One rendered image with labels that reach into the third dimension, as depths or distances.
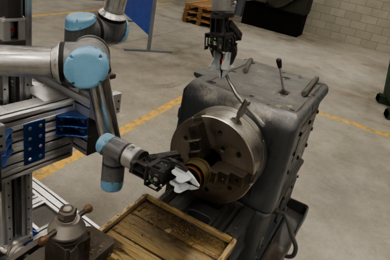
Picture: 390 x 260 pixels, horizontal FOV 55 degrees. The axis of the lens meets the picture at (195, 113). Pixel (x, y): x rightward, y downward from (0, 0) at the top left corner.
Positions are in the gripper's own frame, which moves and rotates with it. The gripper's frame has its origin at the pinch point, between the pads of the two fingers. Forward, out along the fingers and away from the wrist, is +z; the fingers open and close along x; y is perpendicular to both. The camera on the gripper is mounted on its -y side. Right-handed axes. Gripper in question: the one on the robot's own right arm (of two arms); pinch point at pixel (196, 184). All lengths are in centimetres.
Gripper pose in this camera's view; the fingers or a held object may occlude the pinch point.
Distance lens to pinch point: 113.8
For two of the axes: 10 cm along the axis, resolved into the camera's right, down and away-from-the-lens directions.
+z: 8.5, 3.4, -4.0
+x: 1.7, -9.0, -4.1
